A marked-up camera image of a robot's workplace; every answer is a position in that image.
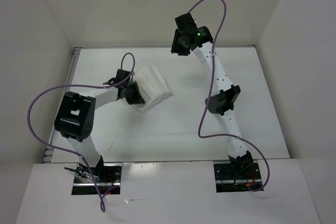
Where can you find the white pleated skirt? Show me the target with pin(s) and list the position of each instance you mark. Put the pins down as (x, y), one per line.
(153, 87)

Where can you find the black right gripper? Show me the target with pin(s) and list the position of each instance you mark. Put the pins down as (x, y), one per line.
(176, 49)

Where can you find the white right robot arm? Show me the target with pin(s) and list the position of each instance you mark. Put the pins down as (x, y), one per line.
(221, 104)

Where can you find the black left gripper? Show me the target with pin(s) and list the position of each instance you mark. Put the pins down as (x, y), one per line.
(137, 98)

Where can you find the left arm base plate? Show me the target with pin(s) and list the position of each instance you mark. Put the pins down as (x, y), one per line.
(108, 184)

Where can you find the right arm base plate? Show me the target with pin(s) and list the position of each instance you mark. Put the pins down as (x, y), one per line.
(227, 182)

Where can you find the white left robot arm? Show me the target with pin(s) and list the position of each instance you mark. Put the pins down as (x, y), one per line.
(75, 117)

